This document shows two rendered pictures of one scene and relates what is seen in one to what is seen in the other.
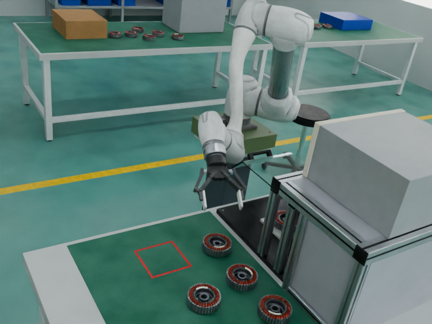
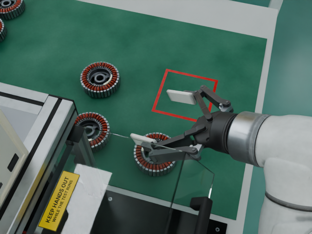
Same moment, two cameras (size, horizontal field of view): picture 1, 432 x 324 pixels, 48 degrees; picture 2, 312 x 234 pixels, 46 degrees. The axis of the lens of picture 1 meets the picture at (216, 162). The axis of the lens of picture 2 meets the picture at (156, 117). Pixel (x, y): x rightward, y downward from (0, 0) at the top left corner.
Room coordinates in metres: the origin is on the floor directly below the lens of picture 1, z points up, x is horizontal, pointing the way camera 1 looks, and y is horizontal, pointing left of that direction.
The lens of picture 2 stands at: (1.81, -0.31, 1.62)
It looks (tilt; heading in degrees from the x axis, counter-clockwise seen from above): 58 degrees down; 141
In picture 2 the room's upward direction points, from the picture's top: straight up
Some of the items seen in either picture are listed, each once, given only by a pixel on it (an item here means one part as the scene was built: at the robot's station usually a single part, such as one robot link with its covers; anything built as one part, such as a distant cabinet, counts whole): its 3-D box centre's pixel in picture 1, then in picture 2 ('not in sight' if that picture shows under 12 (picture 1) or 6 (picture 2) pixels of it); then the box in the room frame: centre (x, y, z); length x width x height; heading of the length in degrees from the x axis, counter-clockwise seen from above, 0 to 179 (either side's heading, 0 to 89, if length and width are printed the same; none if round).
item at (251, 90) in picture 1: (243, 96); not in sight; (2.50, -0.09, 1.00); 0.18 x 0.16 x 0.22; 78
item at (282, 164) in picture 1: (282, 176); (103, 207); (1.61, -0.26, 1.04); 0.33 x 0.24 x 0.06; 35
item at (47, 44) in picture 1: (147, 72); not in sight; (4.45, 0.76, 0.37); 2.20 x 0.90 x 0.75; 125
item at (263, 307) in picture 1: (274, 310); not in sight; (1.19, -0.26, 0.77); 0.11 x 0.11 x 0.04
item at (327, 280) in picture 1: (321, 276); not in sight; (1.22, -0.39, 0.91); 0.28 x 0.03 x 0.32; 35
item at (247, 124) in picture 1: (233, 119); not in sight; (2.49, -0.06, 0.86); 0.22 x 0.18 x 0.06; 127
